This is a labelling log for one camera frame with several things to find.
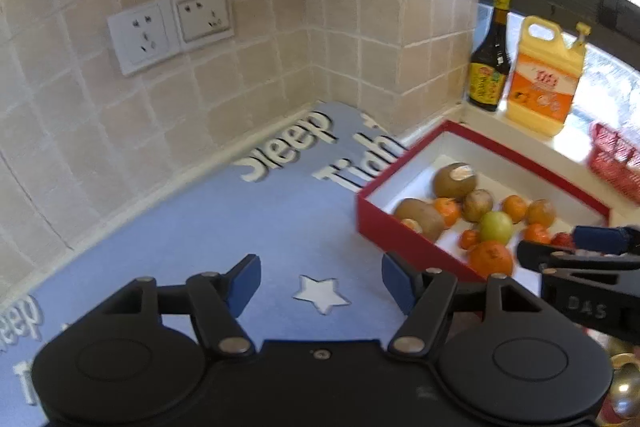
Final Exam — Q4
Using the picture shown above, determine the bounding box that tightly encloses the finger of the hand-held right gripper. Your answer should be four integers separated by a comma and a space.
516, 240, 640, 272
572, 225, 640, 253

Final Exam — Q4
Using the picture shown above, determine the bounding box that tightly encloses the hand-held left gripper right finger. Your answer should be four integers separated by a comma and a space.
382, 252, 551, 356

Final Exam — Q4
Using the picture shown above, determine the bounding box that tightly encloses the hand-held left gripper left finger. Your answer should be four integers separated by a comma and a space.
99, 254, 262, 357

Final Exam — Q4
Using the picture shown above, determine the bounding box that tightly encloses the large orange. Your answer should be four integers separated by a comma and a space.
468, 241, 515, 279

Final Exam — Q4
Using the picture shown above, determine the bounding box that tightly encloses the medium orange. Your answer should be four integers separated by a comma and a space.
501, 195, 530, 224

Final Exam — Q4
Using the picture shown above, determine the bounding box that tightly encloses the green apple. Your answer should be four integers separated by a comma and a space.
478, 212, 515, 244

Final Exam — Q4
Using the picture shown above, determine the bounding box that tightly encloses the red cardboard box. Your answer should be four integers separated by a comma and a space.
356, 120, 612, 283

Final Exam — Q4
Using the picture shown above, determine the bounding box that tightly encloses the small brown kiwi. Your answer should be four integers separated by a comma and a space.
461, 189, 494, 223

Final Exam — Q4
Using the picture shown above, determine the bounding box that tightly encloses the kiwi with label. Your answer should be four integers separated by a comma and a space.
393, 198, 447, 242
432, 162, 477, 201

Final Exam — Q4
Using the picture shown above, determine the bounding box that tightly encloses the orange on mat left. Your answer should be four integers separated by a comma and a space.
527, 199, 557, 229

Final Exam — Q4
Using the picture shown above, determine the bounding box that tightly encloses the gold round ornament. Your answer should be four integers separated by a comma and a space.
607, 359, 640, 419
607, 338, 640, 362

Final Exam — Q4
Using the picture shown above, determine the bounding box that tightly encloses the blue printed mat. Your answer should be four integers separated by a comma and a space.
0, 101, 412, 427

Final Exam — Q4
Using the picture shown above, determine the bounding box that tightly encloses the red plastic basket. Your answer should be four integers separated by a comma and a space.
587, 122, 640, 208

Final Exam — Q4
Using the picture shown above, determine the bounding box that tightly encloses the white windowsill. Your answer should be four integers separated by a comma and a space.
459, 101, 640, 214

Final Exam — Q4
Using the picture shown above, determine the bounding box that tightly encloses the yellow detergent bottle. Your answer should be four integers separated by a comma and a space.
506, 15, 592, 138

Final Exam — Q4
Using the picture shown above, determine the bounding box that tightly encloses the dark soy sauce bottle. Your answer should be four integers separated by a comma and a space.
467, 0, 513, 112

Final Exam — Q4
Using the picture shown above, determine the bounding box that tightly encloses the white wall socket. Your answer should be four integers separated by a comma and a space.
171, 0, 236, 52
106, 0, 182, 76

